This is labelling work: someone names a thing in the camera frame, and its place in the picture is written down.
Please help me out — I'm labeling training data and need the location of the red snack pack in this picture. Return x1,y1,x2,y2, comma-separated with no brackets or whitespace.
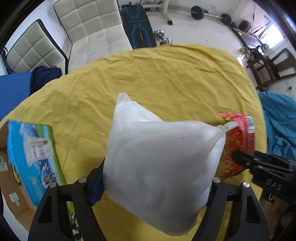
216,112,255,179

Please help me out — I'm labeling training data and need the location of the white soft pouch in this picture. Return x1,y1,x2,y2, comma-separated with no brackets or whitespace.
103,92,238,236

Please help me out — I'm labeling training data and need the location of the teal blanket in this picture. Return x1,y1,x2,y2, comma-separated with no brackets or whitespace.
258,91,295,161

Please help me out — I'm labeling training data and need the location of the cardboard box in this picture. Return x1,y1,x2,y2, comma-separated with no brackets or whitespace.
0,119,68,232

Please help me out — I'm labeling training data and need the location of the dark wooden chair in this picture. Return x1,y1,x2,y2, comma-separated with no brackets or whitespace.
246,48,295,92

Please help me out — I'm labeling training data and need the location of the yellow tablecloth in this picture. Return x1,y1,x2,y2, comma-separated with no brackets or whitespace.
0,44,269,241

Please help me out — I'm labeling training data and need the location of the blue foam mat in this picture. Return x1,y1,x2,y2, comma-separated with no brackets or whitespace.
0,72,32,120

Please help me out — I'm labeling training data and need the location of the dark blue cloth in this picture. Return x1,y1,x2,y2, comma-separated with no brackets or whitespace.
30,66,62,95

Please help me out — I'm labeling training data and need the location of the chrome dumbbell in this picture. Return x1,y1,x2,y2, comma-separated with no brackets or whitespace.
154,30,173,45

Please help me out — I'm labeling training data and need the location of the floor barbell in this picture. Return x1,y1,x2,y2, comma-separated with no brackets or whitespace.
190,6,232,26

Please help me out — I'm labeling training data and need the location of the black blue weight bench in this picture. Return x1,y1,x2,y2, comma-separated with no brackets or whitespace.
121,4,157,49

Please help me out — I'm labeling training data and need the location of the left white quilted chair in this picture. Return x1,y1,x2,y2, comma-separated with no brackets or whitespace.
6,19,69,75

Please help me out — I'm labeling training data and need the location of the white quilted chair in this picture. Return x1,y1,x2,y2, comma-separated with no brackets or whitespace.
6,19,69,75
54,0,132,71

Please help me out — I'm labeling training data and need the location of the white barbell rack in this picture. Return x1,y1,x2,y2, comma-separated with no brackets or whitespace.
139,0,173,25

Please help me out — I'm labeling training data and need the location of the right white quilted chair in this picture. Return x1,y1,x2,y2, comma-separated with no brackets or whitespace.
54,0,132,71

